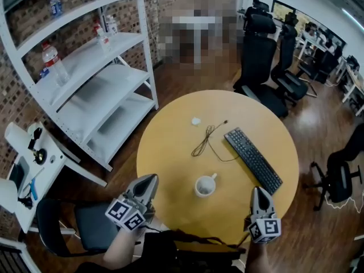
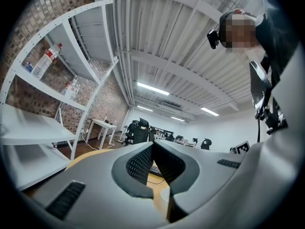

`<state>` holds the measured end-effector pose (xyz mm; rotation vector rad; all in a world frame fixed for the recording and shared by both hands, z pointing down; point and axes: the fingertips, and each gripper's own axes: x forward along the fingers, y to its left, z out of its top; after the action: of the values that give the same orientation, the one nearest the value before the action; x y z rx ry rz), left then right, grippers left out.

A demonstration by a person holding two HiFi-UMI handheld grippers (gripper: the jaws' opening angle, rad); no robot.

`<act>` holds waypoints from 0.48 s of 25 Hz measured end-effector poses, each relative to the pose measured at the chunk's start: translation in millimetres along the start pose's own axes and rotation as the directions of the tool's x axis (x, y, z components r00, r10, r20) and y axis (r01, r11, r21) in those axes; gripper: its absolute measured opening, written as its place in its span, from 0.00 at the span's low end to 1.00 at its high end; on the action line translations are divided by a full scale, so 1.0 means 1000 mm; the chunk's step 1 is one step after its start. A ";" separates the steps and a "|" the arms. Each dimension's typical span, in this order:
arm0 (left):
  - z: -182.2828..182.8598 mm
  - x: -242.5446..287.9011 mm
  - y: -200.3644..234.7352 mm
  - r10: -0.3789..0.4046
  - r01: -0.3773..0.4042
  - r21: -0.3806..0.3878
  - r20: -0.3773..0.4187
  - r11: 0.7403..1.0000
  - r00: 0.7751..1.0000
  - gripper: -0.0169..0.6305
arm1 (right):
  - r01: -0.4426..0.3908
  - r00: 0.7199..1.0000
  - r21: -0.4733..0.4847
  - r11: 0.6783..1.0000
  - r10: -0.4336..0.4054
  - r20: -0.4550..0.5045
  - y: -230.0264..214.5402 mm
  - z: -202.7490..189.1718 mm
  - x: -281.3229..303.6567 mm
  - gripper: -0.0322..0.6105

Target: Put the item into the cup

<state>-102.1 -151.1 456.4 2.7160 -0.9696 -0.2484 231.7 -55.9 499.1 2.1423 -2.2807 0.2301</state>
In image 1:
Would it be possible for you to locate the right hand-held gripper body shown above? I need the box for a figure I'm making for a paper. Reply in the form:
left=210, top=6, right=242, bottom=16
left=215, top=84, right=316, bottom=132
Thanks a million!
left=243, top=209, right=282, bottom=243

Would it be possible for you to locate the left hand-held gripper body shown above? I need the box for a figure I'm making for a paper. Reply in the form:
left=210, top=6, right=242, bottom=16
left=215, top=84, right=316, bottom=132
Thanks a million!
left=105, top=191, right=156, bottom=232

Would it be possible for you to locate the white cup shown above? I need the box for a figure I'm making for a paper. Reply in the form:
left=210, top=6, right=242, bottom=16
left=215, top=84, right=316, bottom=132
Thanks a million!
left=195, top=172, right=218, bottom=198

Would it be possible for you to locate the person's left forearm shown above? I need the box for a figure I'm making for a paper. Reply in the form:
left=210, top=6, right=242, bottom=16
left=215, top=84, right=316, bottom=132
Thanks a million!
left=102, top=227, right=146, bottom=267

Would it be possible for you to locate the person's right forearm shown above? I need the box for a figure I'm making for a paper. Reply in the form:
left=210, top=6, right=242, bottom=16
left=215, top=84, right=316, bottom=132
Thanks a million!
left=245, top=239, right=271, bottom=273

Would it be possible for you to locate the black keyboard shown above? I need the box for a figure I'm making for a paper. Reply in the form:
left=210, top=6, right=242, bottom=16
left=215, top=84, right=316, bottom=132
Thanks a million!
left=224, top=127, right=284, bottom=196

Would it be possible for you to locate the black seat chair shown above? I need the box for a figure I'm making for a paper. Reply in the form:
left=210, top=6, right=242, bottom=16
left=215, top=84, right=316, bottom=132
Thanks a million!
left=36, top=198, right=123, bottom=258

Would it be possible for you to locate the person's black clothing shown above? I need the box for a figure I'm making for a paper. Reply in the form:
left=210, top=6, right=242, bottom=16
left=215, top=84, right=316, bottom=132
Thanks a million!
left=74, top=228, right=247, bottom=273

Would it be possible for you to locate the black swivel office chair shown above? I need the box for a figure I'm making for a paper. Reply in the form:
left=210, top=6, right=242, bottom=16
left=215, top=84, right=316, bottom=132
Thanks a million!
left=309, top=123, right=364, bottom=212

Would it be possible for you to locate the blue pen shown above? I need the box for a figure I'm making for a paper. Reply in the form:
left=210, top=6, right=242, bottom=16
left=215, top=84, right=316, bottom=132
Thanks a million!
left=30, top=177, right=39, bottom=201

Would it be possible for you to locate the white side table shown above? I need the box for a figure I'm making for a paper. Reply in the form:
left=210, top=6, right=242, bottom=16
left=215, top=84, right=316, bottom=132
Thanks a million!
left=0, top=121, right=108, bottom=234

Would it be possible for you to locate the black clamp stand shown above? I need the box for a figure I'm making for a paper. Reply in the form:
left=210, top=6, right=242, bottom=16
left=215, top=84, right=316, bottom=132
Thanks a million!
left=27, top=127, right=48, bottom=164

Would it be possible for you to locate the black box device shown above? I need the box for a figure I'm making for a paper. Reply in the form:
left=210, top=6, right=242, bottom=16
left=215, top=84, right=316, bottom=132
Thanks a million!
left=8, top=162, right=30, bottom=193

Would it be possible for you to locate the white metal shelf unit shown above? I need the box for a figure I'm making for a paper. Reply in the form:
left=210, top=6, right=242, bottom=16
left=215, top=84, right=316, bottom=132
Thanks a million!
left=0, top=0, right=160, bottom=172

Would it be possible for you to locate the black mesh office chair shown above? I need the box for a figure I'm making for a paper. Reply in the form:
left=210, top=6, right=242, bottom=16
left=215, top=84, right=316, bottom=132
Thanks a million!
left=270, top=23, right=309, bottom=107
left=233, top=14, right=289, bottom=119
left=243, top=0, right=270, bottom=34

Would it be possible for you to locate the white paper roll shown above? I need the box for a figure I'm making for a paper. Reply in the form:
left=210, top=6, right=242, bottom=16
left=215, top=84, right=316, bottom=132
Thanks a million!
left=4, top=122, right=31, bottom=155

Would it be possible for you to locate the red label water bottle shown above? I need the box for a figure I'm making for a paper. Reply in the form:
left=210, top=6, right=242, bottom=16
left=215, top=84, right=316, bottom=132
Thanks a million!
left=41, top=42, right=71, bottom=86

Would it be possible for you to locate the clear bottle red cap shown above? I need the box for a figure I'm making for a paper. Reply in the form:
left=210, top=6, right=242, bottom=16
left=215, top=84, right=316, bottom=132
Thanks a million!
left=96, top=27, right=112, bottom=54

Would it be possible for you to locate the white office desk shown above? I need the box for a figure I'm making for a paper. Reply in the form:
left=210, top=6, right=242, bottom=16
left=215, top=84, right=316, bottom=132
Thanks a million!
left=336, top=56, right=364, bottom=117

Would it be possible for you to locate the white label bottle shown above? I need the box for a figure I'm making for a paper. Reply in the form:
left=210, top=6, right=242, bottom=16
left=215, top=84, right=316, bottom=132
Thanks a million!
left=105, top=15, right=118, bottom=36

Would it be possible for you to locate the computer monitor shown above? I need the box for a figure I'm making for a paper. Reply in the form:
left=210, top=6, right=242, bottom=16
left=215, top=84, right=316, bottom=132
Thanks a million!
left=271, top=0, right=297, bottom=23

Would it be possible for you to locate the blue label water bottle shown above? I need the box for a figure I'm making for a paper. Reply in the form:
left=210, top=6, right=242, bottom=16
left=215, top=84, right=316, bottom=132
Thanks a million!
left=49, top=0, right=63, bottom=18

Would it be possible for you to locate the thin brown cable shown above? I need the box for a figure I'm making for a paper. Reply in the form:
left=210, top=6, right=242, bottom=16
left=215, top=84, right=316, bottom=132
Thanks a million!
left=191, top=119, right=240, bottom=163

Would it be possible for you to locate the white floor cable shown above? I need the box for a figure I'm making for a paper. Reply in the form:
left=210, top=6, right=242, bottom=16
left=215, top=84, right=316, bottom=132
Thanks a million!
left=324, top=191, right=364, bottom=214

